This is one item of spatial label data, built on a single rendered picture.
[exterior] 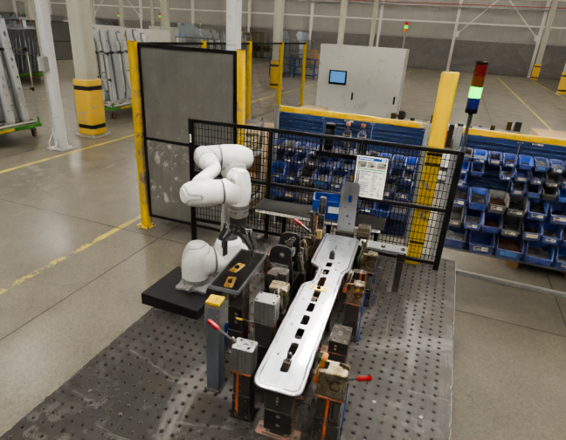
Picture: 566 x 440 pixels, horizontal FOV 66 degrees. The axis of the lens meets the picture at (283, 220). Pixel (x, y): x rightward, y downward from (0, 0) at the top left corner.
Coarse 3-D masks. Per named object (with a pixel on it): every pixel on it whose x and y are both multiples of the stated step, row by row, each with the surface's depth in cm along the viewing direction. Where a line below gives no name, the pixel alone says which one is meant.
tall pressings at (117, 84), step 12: (96, 36) 1029; (108, 36) 1039; (120, 36) 1068; (144, 36) 1117; (96, 48) 1039; (108, 48) 1037; (120, 48) 1080; (108, 72) 1046; (120, 72) 1081; (108, 84) 1057; (120, 84) 1087; (120, 96) 1094
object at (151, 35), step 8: (160, 16) 1265; (160, 24) 1276; (144, 32) 1276; (152, 32) 1266; (160, 32) 1268; (168, 32) 1302; (152, 40) 1275; (160, 40) 1275; (168, 40) 1309; (96, 56) 1367; (120, 56) 1335; (128, 72) 1345; (104, 80) 1389; (128, 80) 1355
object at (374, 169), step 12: (360, 156) 288; (372, 156) 285; (360, 168) 291; (372, 168) 288; (384, 168) 286; (360, 180) 294; (372, 180) 291; (384, 180) 289; (360, 192) 297; (372, 192) 294; (384, 192) 292
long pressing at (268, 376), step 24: (336, 240) 268; (312, 264) 241; (336, 264) 240; (336, 288) 218; (288, 312) 196; (312, 312) 197; (288, 336) 181; (312, 336) 182; (264, 360) 166; (312, 360) 169; (264, 384) 156; (288, 384) 156
